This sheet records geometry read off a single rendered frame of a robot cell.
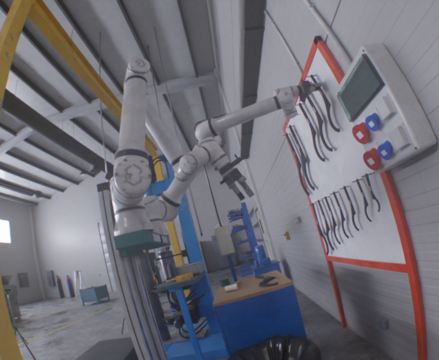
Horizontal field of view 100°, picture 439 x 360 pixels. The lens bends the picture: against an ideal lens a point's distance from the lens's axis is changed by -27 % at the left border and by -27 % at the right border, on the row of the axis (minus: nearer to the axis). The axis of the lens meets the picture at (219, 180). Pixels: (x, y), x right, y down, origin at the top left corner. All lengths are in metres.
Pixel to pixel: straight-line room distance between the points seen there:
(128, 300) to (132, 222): 0.41
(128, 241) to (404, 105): 1.29
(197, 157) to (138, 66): 0.56
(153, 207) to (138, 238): 0.55
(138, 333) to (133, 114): 1.05
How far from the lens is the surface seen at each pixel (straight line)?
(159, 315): 3.77
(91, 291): 11.37
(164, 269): 4.97
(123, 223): 1.13
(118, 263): 1.29
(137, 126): 1.12
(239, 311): 1.80
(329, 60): 1.69
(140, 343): 1.36
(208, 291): 3.51
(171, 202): 1.73
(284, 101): 1.49
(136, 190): 0.98
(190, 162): 1.13
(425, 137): 1.13
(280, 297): 1.81
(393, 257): 1.66
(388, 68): 1.21
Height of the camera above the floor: 1.33
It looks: 14 degrees up
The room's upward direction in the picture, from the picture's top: 16 degrees counter-clockwise
